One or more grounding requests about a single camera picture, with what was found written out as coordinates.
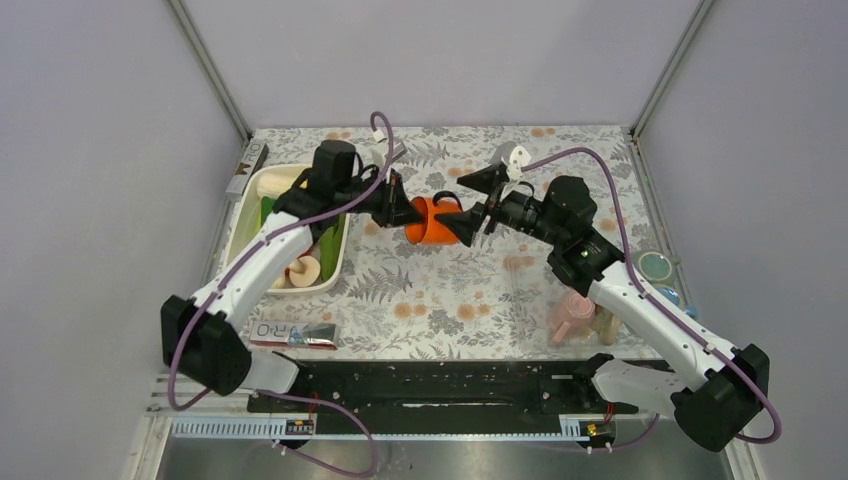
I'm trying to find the white cable duct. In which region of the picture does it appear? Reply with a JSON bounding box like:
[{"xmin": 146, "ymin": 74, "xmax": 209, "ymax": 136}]
[{"xmin": 170, "ymin": 415, "xmax": 617, "ymax": 441}]

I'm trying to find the floral table mat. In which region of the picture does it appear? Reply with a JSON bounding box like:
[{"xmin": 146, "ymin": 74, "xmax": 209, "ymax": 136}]
[{"xmin": 249, "ymin": 125, "xmax": 659, "ymax": 360}]

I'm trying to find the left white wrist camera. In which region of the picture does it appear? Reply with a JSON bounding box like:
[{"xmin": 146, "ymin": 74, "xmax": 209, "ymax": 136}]
[{"xmin": 363, "ymin": 128, "xmax": 408, "ymax": 181}]

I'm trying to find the white plastic tray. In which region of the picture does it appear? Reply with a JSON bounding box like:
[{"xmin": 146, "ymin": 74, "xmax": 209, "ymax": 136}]
[{"xmin": 221, "ymin": 164, "xmax": 350, "ymax": 296}]

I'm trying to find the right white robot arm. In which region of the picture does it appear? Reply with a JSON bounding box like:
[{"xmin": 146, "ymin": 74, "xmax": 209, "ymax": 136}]
[{"xmin": 434, "ymin": 167, "xmax": 770, "ymax": 452}]

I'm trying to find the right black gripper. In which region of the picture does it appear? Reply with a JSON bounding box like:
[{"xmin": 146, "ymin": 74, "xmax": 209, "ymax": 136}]
[{"xmin": 434, "ymin": 164, "xmax": 565, "ymax": 247}]

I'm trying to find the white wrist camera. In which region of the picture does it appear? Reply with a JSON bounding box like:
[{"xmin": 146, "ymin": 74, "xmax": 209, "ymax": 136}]
[
  {"xmin": 363, "ymin": 128, "xmax": 408, "ymax": 181},
  {"xmin": 491, "ymin": 141, "xmax": 532, "ymax": 181}
]

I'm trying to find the toy yellow cabbage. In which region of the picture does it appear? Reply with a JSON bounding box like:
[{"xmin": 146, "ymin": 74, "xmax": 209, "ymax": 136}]
[{"xmin": 255, "ymin": 172, "xmax": 300, "ymax": 200}]

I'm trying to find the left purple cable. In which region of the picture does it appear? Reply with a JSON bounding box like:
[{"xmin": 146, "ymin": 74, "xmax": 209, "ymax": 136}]
[{"xmin": 165, "ymin": 111, "xmax": 396, "ymax": 478}]

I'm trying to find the toy mushroom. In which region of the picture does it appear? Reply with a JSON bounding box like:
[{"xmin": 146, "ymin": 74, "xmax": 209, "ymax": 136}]
[{"xmin": 287, "ymin": 255, "xmax": 321, "ymax": 288}]

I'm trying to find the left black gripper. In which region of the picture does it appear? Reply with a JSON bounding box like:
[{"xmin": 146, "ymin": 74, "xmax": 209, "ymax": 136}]
[{"xmin": 336, "ymin": 166, "xmax": 423, "ymax": 228}]

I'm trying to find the light pink mug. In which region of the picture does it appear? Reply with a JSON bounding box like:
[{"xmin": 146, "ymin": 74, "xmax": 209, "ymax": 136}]
[{"xmin": 547, "ymin": 291, "xmax": 596, "ymax": 346}]

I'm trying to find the toy green bok choy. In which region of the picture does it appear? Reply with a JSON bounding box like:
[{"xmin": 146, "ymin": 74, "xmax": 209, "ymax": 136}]
[{"xmin": 273, "ymin": 215, "xmax": 346, "ymax": 288}]

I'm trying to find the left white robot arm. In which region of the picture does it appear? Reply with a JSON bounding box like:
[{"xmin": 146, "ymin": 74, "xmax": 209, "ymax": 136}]
[{"xmin": 160, "ymin": 140, "xmax": 423, "ymax": 411}]

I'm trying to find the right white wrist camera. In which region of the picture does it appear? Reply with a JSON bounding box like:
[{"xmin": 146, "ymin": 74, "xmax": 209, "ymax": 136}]
[{"xmin": 491, "ymin": 141, "xmax": 532, "ymax": 181}]

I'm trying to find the green glazed mug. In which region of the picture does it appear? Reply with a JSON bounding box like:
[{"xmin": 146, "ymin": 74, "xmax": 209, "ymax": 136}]
[{"xmin": 632, "ymin": 249, "xmax": 681, "ymax": 288}]

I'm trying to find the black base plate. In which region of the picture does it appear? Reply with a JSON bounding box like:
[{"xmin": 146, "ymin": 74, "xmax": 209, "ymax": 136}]
[{"xmin": 246, "ymin": 359, "xmax": 670, "ymax": 435}]

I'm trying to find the blue glazed mug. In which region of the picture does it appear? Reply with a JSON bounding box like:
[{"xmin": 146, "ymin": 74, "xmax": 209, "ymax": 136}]
[{"xmin": 656, "ymin": 286, "xmax": 698, "ymax": 320}]

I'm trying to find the cream floral mug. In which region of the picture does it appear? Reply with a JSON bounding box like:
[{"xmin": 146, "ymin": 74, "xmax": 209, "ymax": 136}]
[{"xmin": 590, "ymin": 305, "xmax": 622, "ymax": 346}]

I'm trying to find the silver snack packet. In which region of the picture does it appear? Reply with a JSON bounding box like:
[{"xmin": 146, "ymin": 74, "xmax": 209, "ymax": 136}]
[{"xmin": 249, "ymin": 321, "xmax": 340, "ymax": 350}]

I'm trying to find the grey box at wall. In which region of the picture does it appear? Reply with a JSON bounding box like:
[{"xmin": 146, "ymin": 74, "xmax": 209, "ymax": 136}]
[{"xmin": 225, "ymin": 139, "xmax": 269, "ymax": 200}]

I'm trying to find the orange mug black rim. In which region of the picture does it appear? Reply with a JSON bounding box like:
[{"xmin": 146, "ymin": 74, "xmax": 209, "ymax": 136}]
[{"xmin": 404, "ymin": 191, "xmax": 462, "ymax": 246}]

